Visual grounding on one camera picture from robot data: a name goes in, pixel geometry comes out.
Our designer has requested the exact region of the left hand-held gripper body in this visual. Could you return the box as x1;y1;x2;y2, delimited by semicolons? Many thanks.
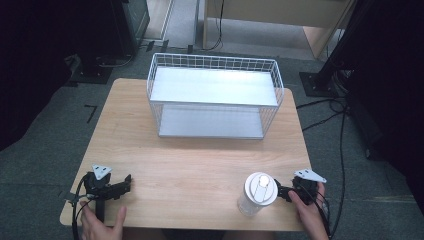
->
83;163;118;223

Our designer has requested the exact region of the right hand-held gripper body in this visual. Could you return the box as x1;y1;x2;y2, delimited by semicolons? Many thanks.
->
289;168;328;205

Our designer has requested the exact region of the white cup with lid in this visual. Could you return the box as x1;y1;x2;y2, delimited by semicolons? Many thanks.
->
236;171;279;217

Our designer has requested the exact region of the person's right hand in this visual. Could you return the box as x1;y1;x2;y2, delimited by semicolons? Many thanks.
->
287;182;330;240

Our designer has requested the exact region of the person's left hand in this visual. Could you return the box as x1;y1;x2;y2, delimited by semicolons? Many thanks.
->
79;205;128;240

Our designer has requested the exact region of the black cabinet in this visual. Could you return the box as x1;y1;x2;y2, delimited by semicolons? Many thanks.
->
109;0;151;58

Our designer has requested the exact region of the light wooden desk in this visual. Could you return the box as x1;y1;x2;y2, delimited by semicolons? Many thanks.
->
202;0;355;60

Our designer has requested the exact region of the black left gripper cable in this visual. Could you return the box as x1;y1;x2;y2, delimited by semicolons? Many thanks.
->
65;173;98;240

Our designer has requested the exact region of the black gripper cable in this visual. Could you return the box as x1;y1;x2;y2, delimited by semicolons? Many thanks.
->
299;186;334;240
65;173;98;240

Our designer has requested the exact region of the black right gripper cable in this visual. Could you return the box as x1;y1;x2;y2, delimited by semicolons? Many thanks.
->
299;186;334;240

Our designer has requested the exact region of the black floor cable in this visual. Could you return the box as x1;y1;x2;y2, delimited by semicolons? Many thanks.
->
295;96;349;238

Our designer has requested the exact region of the white wire shelf rack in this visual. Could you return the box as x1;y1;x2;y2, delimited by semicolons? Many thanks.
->
146;52;285;141

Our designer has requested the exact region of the black stand with base plate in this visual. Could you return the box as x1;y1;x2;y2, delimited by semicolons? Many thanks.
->
298;0;378;99
64;53;116;88

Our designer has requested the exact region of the black hanging cable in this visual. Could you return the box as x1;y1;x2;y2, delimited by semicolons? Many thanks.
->
203;0;225;52

